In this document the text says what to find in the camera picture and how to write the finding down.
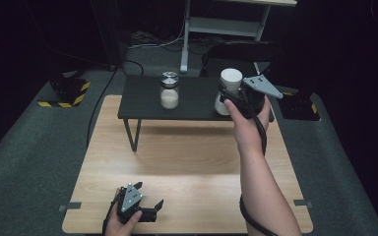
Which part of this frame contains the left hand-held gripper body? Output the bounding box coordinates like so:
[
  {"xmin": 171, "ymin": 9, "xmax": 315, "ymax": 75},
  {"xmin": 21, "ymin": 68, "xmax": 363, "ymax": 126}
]
[{"xmin": 115, "ymin": 182, "xmax": 159, "ymax": 225}]

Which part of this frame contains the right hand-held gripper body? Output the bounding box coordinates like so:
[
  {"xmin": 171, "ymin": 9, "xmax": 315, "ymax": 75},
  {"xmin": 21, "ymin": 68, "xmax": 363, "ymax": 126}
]
[{"xmin": 219, "ymin": 74, "xmax": 284, "ymax": 120}]

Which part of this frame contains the white plastic bottle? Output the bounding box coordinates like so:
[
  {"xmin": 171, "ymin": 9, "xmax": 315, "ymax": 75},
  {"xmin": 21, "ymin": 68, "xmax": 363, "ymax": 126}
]
[{"xmin": 214, "ymin": 67, "xmax": 244, "ymax": 117}]

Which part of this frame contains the black shelf with metal legs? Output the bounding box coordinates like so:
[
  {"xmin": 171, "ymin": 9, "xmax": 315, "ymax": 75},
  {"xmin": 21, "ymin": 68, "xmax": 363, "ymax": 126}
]
[{"xmin": 117, "ymin": 75, "xmax": 276, "ymax": 153}]

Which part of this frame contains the glass jar with metal lid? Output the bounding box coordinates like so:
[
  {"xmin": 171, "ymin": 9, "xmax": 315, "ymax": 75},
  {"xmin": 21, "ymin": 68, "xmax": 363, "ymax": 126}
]
[{"xmin": 159, "ymin": 71, "xmax": 181, "ymax": 110}]

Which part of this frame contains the person's left hand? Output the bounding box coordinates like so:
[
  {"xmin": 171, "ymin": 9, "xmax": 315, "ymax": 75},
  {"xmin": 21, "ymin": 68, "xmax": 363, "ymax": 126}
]
[{"xmin": 103, "ymin": 188, "xmax": 144, "ymax": 236}]

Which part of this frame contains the person's right hand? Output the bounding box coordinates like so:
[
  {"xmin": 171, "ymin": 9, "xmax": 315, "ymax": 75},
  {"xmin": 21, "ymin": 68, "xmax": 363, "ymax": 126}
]
[{"xmin": 222, "ymin": 95, "xmax": 273, "ymax": 155}]

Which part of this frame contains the black chair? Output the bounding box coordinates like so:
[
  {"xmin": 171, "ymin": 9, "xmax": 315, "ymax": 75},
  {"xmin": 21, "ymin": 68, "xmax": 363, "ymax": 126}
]
[{"xmin": 199, "ymin": 40, "xmax": 282, "ymax": 80}]

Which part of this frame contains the black stand base striped tape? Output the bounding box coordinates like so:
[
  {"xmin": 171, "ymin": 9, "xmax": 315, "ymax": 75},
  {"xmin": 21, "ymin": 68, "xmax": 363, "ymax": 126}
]
[
  {"xmin": 36, "ymin": 76, "xmax": 92, "ymax": 109},
  {"xmin": 275, "ymin": 86, "xmax": 322, "ymax": 122}
]

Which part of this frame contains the grey tape strip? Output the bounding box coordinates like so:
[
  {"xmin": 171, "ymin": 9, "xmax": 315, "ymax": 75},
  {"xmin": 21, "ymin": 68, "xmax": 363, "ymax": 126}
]
[
  {"xmin": 292, "ymin": 199, "xmax": 314, "ymax": 208},
  {"xmin": 57, "ymin": 202, "xmax": 83, "ymax": 212}
]

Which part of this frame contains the left hand-held gripper cable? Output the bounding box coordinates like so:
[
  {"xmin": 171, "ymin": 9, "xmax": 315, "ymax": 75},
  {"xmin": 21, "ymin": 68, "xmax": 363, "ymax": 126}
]
[{"xmin": 101, "ymin": 187, "xmax": 124, "ymax": 236}]

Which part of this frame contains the hand-held gripper cable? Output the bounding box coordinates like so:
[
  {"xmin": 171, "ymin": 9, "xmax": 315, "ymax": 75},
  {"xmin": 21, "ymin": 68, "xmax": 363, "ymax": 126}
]
[
  {"xmin": 238, "ymin": 88, "xmax": 281, "ymax": 236},
  {"xmin": 101, "ymin": 187, "xmax": 124, "ymax": 236}
]

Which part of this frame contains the right hand-held gripper cable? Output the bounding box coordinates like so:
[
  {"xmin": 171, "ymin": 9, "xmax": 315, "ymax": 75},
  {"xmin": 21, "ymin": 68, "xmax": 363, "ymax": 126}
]
[{"xmin": 238, "ymin": 88, "xmax": 281, "ymax": 236}]

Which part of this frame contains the white metal desk frame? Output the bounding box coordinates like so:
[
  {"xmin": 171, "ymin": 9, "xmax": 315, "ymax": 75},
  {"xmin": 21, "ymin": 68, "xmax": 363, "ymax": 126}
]
[{"xmin": 179, "ymin": 0, "xmax": 299, "ymax": 74}]

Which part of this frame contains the white floor cable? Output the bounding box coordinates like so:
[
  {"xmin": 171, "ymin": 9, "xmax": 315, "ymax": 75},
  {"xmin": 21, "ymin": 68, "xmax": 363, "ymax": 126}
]
[{"xmin": 127, "ymin": 19, "xmax": 187, "ymax": 51}]

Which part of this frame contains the black looped floor cable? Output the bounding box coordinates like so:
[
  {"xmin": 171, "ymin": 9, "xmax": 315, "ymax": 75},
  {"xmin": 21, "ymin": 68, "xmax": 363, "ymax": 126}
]
[{"xmin": 121, "ymin": 58, "xmax": 145, "ymax": 77}]

